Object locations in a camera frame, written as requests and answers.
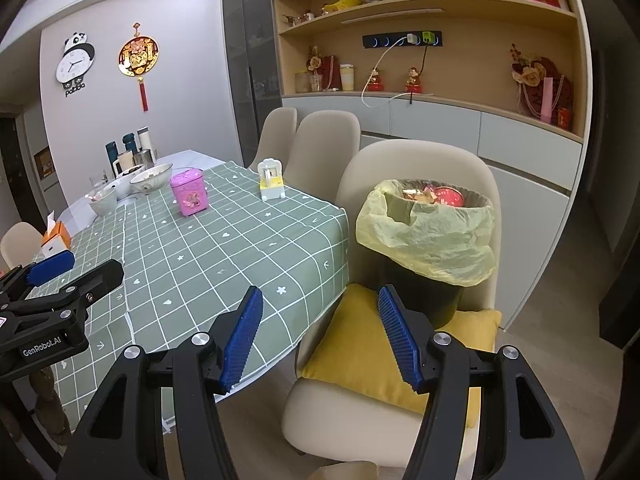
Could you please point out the large patterned bowl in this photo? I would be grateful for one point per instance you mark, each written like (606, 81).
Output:
(152, 180)

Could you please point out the black trash bin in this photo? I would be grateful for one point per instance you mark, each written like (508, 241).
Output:
(430, 295)

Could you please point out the yellow cushion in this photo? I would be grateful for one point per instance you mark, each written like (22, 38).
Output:
(350, 345)

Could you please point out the yellow white toy house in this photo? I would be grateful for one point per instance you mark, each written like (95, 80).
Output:
(271, 180)

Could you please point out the teal flask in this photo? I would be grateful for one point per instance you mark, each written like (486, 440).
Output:
(129, 143)

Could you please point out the dark glass cabinet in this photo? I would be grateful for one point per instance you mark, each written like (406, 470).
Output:
(250, 60)

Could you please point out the cream tumbler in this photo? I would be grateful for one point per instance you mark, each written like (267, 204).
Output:
(347, 77)

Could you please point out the wooden shelf unit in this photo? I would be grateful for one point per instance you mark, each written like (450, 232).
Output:
(475, 65)

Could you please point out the clear glass jar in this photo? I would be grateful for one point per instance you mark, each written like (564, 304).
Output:
(305, 82)

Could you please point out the white sideboard cabinet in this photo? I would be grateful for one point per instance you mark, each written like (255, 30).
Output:
(450, 135)

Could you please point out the orange tissue box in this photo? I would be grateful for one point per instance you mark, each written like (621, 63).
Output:
(56, 237)

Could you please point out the white thermos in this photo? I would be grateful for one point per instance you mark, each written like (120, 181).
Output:
(143, 138)

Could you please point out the white charger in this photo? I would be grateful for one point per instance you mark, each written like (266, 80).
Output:
(413, 40)

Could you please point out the small teaware set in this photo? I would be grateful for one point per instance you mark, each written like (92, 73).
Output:
(298, 18)

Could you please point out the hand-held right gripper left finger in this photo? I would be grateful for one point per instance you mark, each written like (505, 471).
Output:
(242, 345)

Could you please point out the green charger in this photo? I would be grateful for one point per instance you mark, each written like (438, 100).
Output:
(427, 38)

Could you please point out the steel mug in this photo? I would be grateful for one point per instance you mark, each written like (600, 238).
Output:
(146, 158)

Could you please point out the gold red crinkled wrapper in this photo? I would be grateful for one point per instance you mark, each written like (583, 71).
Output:
(417, 196)

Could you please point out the panda wall clock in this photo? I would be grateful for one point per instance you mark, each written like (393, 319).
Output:
(75, 62)

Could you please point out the person's left forearm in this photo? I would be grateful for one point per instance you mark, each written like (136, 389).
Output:
(50, 400)

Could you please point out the beige dining chair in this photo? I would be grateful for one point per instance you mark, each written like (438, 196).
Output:
(325, 150)
(20, 245)
(275, 135)
(360, 425)

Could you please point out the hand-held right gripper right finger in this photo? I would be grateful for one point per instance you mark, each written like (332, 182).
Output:
(400, 342)

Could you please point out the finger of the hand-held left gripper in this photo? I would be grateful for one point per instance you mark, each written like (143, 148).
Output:
(50, 265)
(100, 278)

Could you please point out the drinking glass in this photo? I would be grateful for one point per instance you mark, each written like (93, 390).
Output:
(97, 181)

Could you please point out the black power strip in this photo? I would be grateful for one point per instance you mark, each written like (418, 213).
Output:
(380, 41)

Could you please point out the red gift bag with flower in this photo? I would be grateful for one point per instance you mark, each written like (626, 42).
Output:
(322, 70)

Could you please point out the pink plastic container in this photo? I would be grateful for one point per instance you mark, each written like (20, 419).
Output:
(189, 192)

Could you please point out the flower bouquet red bag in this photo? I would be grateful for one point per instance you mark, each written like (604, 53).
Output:
(535, 75)

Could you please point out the bowl with dark food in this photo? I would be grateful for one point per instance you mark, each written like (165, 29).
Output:
(122, 187)

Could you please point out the white bowl with spoon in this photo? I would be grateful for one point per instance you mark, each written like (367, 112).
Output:
(102, 204)

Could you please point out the dark teal thermos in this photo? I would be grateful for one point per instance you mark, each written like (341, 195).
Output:
(111, 156)

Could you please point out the red doll figurine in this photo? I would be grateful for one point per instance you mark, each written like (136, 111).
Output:
(413, 81)
(375, 81)

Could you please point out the red gold wall ornament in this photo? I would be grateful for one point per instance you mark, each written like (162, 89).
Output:
(138, 57)

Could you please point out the red snack packet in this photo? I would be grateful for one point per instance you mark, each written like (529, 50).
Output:
(447, 196)

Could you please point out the green checked tablecloth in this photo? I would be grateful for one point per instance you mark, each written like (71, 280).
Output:
(225, 260)

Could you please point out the pink box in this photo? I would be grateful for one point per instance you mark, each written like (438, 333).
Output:
(547, 100)

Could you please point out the small red packet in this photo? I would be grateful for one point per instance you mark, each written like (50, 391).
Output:
(564, 118)

